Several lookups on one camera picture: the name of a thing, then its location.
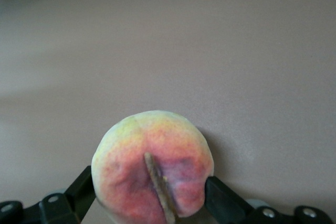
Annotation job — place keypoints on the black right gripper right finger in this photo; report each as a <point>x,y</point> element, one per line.
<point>225,203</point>

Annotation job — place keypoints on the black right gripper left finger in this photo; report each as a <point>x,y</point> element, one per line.
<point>76,197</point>

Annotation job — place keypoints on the pink yellow toy peach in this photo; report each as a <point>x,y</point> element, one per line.
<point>147,161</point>

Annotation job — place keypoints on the brown table cover sheet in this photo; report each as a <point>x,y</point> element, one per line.
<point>183,51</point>

